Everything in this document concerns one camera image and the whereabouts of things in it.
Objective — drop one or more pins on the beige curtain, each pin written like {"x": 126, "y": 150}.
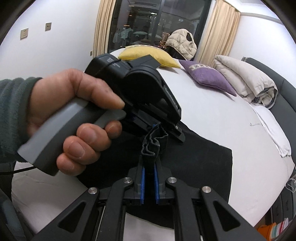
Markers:
{"x": 217, "y": 32}
{"x": 103, "y": 25}

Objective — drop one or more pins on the white bed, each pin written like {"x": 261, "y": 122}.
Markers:
{"x": 219, "y": 115}

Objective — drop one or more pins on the folded beige duvet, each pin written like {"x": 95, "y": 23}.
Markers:
{"x": 245, "y": 78}

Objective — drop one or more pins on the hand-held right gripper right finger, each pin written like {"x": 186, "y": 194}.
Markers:
{"x": 158, "y": 185}

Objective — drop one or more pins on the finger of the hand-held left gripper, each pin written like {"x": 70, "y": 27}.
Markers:
{"x": 154, "y": 126}
{"x": 178, "y": 133}

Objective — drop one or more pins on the person's left forearm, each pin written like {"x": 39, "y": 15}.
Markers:
{"x": 13, "y": 111}

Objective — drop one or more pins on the black pants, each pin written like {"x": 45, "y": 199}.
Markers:
{"x": 196, "y": 166}

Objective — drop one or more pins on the purple pillow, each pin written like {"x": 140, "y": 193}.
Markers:
{"x": 208, "y": 76}

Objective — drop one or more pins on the orange bag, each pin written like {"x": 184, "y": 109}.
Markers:
{"x": 266, "y": 230}

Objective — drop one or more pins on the beige puffer jacket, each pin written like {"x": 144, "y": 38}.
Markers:
{"x": 180, "y": 41}

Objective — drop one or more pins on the grey bed headboard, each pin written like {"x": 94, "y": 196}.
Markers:
{"x": 284, "y": 92}

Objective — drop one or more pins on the yellow pillow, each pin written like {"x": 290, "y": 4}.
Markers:
{"x": 161, "y": 56}

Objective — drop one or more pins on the person's left hand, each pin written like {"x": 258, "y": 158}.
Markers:
{"x": 60, "y": 92}

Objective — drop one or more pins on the white pillow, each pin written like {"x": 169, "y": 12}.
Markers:
{"x": 275, "y": 129}

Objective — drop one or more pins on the dark glass window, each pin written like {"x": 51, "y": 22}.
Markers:
{"x": 150, "y": 20}

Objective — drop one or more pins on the black chair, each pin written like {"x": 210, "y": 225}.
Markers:
{"x": 173, "y": 52}

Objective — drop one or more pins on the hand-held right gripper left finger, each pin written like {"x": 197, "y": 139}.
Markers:
{"x": 142, "y": 185}

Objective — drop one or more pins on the striped colourful cloth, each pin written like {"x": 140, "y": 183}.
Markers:
{"x": 281, "y": 226}

